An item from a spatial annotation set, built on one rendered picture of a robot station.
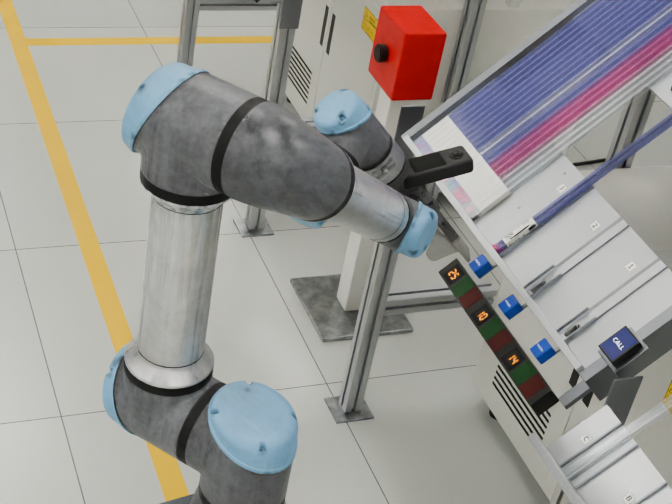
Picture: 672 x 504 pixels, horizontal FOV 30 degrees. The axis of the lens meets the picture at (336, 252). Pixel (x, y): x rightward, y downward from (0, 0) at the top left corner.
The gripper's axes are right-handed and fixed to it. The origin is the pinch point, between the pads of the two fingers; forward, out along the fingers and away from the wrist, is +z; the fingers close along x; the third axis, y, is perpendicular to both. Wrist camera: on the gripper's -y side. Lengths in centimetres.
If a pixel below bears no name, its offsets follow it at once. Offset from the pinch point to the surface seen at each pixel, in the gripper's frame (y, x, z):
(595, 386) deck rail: -3.1, 32.0, 11.1
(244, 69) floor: 26, -198, 81
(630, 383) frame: -7.4, 36.4, 9.3
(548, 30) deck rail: -36, -36, 9
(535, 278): -5.9, 9.9, 9.1
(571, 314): -6.9, 19.5, 9.9
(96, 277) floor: 77, -95, 33
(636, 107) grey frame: -43, -38, 41
